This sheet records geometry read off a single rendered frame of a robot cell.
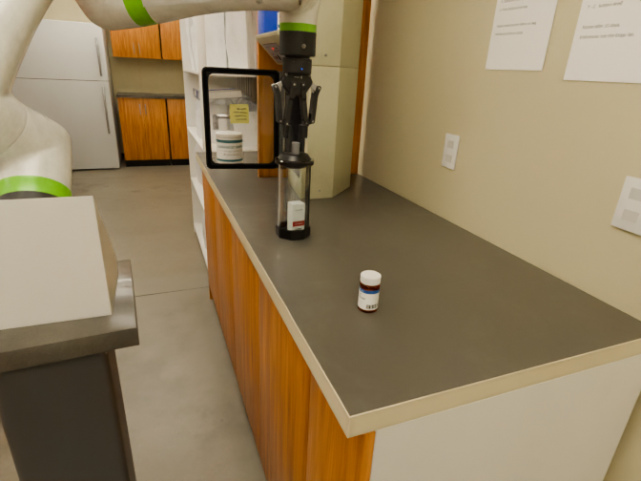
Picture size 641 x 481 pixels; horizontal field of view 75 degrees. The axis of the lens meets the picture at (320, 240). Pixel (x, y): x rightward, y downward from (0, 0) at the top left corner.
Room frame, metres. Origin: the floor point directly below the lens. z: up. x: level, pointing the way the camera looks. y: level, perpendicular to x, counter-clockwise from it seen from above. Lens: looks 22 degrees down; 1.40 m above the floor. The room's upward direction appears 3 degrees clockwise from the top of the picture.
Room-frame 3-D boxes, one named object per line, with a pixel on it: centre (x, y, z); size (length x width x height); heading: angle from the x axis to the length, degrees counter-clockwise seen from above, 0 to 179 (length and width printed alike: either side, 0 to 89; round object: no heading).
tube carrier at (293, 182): (1.17, 0.08, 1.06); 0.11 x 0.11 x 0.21
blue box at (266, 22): (1.75, 0.21, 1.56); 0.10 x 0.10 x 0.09; 22
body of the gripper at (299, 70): (1.17, 0.08, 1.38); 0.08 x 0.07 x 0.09; 113
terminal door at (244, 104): (1.78, 0.35, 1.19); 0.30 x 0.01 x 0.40; 105
